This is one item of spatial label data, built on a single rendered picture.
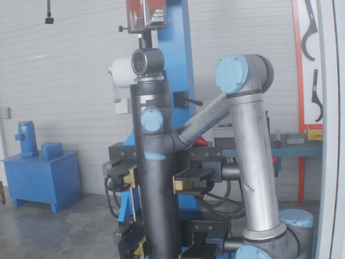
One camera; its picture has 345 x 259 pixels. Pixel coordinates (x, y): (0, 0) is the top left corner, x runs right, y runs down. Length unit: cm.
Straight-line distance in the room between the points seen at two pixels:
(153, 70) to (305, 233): 111
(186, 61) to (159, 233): 106
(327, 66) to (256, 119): 27
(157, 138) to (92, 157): 312
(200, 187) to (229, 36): 227
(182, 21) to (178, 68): 30
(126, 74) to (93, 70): 159
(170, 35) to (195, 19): 164
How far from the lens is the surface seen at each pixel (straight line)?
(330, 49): 102
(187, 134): 145
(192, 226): 220
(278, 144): 195
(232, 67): 103
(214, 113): 132
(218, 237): 206
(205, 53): 380
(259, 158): 105
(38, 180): 419
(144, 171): 186
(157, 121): 141
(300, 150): 196
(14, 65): 517
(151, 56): 180
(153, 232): 198
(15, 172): 442
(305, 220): 125
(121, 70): 279
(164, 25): 165
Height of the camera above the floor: 153
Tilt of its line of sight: 9 degrees down
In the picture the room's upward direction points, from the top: 4 degrees counter-clockwise
